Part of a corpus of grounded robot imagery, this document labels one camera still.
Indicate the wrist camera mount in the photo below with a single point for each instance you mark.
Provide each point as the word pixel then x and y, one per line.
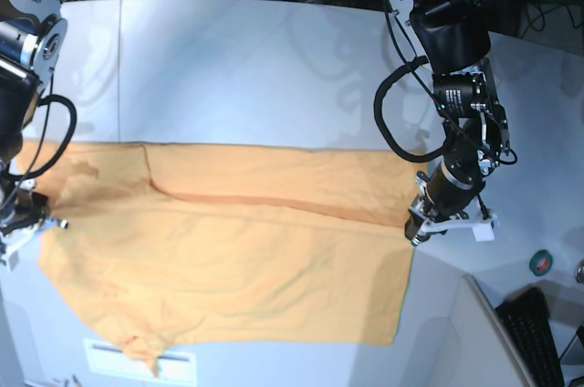
pixel 12 244
pixel 482 228

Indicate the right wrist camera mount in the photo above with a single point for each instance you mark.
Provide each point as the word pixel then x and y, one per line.
pixel 12 244

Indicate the white recessed table hatch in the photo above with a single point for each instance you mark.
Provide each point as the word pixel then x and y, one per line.
pixel 172 368

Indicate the orange yellow t-shirt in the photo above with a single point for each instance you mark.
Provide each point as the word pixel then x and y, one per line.
pixel 183 244

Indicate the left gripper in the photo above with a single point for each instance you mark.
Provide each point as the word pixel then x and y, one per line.
pixel 452 191

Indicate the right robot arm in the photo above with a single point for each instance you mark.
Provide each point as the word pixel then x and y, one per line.
pixel 32 34

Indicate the white partition panel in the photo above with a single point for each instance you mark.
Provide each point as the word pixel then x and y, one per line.
pixel 448 335

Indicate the black computer keyboard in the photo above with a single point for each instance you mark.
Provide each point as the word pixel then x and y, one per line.
pixel 525 319

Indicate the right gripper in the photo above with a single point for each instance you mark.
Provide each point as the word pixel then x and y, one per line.
pixel 29 210

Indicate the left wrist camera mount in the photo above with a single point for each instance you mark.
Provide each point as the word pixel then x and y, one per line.
pixel 482 228

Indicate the silver round knob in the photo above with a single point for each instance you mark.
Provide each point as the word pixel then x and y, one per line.
pixel 579 272

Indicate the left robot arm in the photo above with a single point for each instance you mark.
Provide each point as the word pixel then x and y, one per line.
pixel 450 37

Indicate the green tape roll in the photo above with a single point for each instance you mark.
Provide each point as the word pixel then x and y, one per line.
pixel 540 263

